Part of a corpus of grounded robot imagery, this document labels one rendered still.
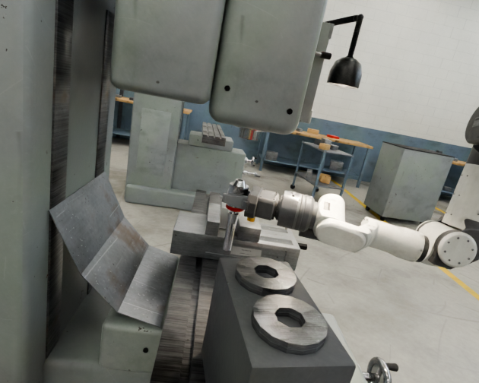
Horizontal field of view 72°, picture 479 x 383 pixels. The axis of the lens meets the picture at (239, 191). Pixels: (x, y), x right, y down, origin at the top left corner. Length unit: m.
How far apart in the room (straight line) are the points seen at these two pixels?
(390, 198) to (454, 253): 4.38
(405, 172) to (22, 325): 4.89
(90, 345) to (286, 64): 0.78
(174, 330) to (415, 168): 4.82
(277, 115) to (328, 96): 6.96
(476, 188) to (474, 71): 8.28
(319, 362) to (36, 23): 0.60
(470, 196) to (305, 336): 0.57
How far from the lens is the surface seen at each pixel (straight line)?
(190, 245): 0.90
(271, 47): 0.68
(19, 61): 0.62
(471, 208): 0.87
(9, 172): 0.65
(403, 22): 8.29
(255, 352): 0.38
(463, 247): 0.84
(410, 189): 5.33
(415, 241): 0.84
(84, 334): 0.98
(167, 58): 0.66
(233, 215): 0.81
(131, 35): 0.68
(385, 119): 8.15
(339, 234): 0.76
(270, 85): 0.68
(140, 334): 0.81
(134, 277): 0.90
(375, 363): 1.23
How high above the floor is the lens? 1.37
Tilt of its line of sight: 16 degrees down
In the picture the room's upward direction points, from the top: 11 degrees clockwise
